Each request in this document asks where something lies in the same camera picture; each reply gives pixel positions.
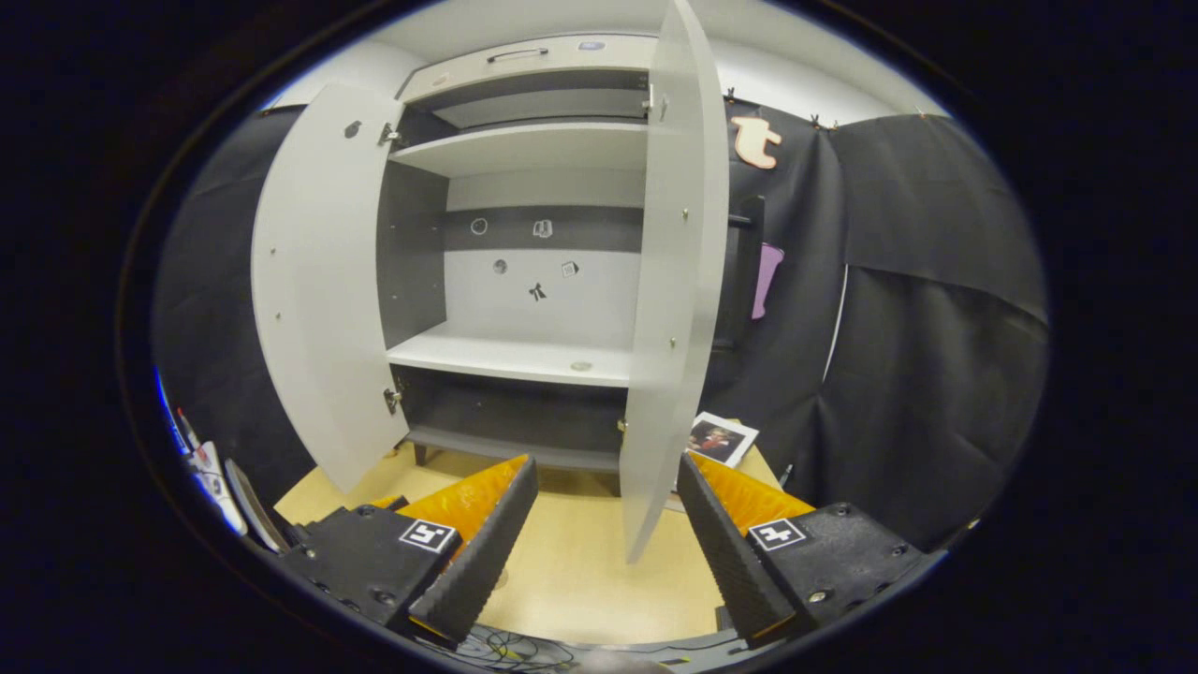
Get black door handle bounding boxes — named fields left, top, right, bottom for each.
left=728, top=197, right=767, bottom=352

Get printed photo card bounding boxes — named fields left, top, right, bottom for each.
left=688, top=412, right=759, bottom=469

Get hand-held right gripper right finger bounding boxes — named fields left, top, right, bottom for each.
left=676, top=453, right=946, bottom=652

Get grey cabinet door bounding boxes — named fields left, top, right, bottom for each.
left=251, top=82, right=413, bottom=495
left=618, top=0, right=731, bottom=565

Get grey cabinet drawer front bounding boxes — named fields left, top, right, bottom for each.
left=401, top=36, right=658, bottom=102

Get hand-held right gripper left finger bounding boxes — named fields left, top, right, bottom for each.
left=279, top=456, right=541, bottom=647

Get white printed board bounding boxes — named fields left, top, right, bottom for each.
left=173, top=407, right=249, bottom=537

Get tangled black cables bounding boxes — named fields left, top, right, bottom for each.
left=440, top=623, right=577, bottom=671

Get grey cabinet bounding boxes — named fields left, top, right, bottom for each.
left=379, top=36, right=656, bottom=474

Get grey cabinet shelf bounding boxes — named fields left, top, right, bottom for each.
left=386, top=323, right=633, bottom=388
left=388, top=122, right=649, bottom=179
left=432, top=89, right=649, bottom=130

